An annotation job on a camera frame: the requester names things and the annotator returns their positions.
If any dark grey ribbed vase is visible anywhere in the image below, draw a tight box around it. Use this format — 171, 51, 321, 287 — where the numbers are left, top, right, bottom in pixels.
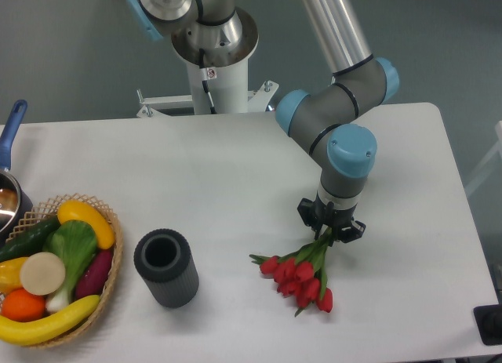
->
133, 229, 199, 308

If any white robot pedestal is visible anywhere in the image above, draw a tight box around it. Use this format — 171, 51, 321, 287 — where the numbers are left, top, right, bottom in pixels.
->
136, 7, 279, 118

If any yellow squash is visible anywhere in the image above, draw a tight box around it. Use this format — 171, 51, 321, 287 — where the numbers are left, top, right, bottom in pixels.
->
56, 199, 115, 250

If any yellow banana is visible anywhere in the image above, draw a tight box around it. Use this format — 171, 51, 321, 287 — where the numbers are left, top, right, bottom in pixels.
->
1, 295, 100, 347

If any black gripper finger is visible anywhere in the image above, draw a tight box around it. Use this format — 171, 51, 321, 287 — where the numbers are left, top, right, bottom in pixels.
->
331, 220, 366, 245
297, 198, 323, 240

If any black device at edge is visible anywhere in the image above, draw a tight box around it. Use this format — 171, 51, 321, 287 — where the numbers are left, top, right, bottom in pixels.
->
473, 304, 501, 346

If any woven wicker basket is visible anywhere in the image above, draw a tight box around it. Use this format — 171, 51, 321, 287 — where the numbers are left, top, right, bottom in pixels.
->
1, 194, 123, 348

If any green bok choy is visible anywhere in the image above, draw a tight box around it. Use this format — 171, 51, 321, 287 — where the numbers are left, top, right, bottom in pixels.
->
43, 220, 97, 314

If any red tulip bouquet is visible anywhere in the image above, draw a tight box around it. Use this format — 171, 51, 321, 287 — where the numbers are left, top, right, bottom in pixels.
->
249, 227, 334, 315

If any orange fruit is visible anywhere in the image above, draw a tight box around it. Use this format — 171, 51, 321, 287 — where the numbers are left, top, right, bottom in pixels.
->
1, 289, 45, 322

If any blue handled saucepan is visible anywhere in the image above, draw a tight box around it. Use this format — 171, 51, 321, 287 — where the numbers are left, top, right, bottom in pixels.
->
1, 100, 32, 246

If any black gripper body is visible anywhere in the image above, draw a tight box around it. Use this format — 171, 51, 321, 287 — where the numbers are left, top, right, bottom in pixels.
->
312, 198, 356, 229

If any green cucumber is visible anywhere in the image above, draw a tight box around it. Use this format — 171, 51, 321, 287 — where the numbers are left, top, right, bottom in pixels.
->
1, 216, 60, 262

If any purple sweet potato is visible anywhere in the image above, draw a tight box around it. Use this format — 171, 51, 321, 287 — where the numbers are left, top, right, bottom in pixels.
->
75, 250, 113, 299

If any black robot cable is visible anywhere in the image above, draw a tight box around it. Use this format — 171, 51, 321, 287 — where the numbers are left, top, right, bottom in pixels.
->
198, 48, 218, 115

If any yellow bell pepper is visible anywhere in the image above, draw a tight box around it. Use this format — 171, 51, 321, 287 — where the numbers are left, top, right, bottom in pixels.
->
0, 257, 27, 295

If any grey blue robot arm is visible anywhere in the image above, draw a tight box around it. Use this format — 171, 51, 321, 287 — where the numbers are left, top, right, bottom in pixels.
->
126, 0, 399, 243

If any beige round disc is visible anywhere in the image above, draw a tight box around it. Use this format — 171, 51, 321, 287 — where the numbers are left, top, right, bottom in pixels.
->
20, 252, 66, 296

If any white frame at right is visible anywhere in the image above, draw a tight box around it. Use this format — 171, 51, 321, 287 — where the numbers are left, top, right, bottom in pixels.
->
464, 121, 501, 198

